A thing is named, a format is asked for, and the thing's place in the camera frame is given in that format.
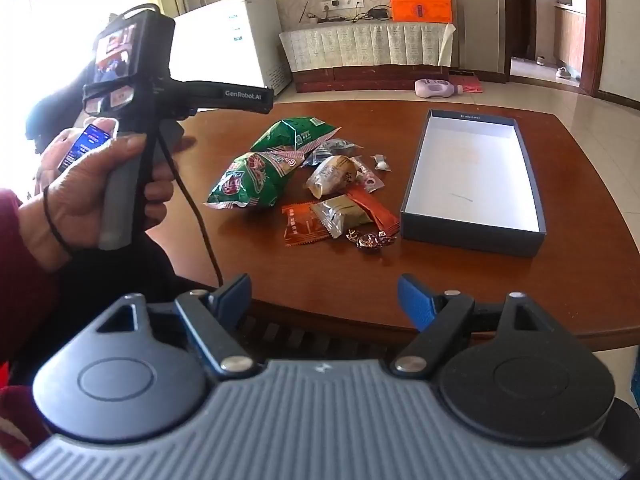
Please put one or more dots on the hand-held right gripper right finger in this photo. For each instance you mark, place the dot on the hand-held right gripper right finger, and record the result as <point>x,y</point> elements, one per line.
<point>417,300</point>

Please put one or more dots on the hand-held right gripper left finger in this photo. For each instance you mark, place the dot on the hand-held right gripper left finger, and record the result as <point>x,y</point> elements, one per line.
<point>235,292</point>

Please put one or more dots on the brown foil candy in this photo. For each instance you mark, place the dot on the brown foil candy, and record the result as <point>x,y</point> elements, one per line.
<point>367,241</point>

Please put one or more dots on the green shrimp print snack bag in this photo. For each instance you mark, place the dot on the green shrimp print snack bag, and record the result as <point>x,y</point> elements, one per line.
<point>250,180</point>

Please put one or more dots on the beige snack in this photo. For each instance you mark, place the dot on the beige snack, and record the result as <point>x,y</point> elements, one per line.
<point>340,210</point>

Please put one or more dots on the pink candy packet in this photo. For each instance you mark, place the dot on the pink candy packet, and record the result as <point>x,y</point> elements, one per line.
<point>370,182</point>

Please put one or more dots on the navy blue cardboard box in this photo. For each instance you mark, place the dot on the navy blue cardboard box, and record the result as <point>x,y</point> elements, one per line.
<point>465,170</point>

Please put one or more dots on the small white candy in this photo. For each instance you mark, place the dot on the small white candy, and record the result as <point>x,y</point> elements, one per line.
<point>381,162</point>

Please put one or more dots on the brown bread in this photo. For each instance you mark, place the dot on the brown bread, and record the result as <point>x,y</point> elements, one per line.
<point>330,175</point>

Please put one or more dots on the green striped snack bag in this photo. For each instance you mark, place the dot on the green striped snack bag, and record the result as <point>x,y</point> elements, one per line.
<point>285,132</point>

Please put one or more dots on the dark clear snack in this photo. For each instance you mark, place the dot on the dark clear snack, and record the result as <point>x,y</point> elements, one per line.
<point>332,149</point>

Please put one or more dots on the person's left forearm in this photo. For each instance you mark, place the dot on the person's left forearm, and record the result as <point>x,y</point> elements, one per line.
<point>20,270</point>

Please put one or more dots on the person's left hand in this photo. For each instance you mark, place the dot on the person's left hand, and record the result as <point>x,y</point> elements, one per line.
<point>80,195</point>

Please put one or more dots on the white chest freezer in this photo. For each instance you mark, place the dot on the white chest freezer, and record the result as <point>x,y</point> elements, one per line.
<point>235,45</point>

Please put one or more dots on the smartphone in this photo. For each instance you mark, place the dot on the smartphone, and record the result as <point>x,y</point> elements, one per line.
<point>85,145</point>

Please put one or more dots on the black hair band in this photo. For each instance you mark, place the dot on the black hair band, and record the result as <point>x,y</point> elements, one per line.
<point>50,220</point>

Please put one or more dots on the pink bottle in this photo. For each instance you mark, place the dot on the pink bottle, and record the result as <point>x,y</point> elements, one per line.
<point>432,88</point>

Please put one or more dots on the white lace cloth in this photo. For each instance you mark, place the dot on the white lace cloth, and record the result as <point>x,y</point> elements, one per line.
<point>350,45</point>

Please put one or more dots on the red floor mat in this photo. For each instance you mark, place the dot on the red floor mat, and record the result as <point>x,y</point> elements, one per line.
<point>467,82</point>

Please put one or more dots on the brown TV cabinet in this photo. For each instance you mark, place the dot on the brown TV cabinet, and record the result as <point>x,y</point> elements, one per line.
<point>370,79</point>

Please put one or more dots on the black router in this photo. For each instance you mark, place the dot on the black router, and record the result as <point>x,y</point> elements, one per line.
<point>378,12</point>

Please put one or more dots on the kitchen cabinet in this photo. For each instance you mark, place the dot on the kitchen cabinet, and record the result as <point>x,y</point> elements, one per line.
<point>570,40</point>

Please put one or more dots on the white wall socket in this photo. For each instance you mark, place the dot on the white wall socket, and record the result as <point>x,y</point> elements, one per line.
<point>345,2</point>

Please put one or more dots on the wooden door frame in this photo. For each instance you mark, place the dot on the wooden door frame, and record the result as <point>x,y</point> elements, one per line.
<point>594,35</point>

